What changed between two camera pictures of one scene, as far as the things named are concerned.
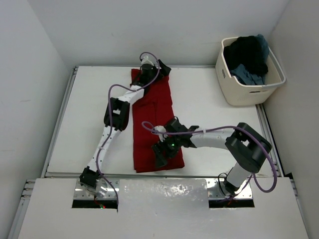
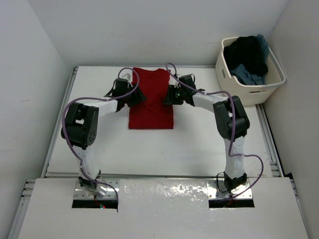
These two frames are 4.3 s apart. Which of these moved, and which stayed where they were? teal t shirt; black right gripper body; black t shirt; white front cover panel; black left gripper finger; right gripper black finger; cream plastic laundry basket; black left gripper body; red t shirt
Moved: red t shirt; black right gripper body; right gripper black finger; black left gripper body; black left gripper finger
Stayed: white front cover panel; cream plastic laundry basket; black t shirt; teal t shirt
